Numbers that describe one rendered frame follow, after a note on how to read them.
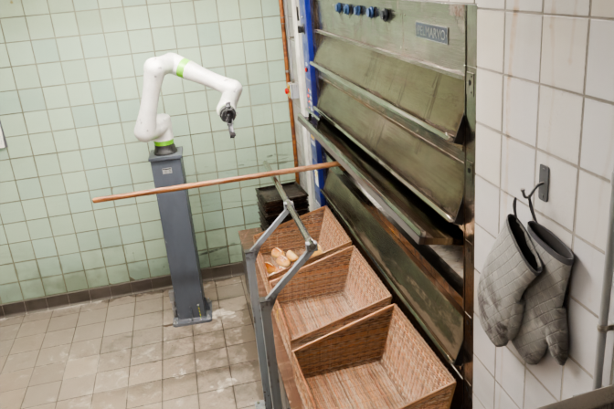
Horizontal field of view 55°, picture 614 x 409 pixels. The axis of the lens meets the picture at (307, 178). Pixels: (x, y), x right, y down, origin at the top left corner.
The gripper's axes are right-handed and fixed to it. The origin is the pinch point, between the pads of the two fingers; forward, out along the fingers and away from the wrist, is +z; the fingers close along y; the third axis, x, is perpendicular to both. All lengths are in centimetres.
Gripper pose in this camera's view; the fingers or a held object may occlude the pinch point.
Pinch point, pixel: (231, 122)
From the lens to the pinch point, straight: 320.5
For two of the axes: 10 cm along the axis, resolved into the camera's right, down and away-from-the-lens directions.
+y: 0.9, 9.4, 3.3
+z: 2.1, 3.1, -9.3
